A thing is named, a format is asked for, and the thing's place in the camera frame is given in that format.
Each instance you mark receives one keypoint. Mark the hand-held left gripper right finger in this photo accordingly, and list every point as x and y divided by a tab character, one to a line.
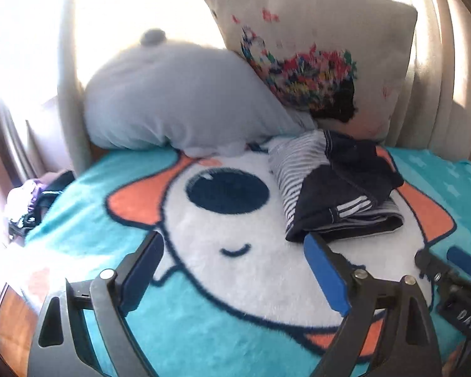
325	279

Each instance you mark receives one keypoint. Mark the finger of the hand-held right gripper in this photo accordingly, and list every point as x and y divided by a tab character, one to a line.
428	265
461	260

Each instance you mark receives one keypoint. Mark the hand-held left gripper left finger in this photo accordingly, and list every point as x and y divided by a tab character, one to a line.
139	277

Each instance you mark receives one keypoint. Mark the striped navy pants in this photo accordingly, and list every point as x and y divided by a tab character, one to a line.
337	188

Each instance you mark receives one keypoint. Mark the printed cartoon blanket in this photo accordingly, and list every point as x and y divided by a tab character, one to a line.
204	322

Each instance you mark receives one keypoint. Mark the pile of clothes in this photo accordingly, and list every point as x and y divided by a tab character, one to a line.
27	204

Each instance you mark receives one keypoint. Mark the beige padded headboard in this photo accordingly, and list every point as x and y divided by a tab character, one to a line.
428	106

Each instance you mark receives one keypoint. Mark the grey pillow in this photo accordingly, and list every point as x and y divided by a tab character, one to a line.
172	98

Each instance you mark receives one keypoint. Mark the beige floral pillow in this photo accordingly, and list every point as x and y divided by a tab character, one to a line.
318	19

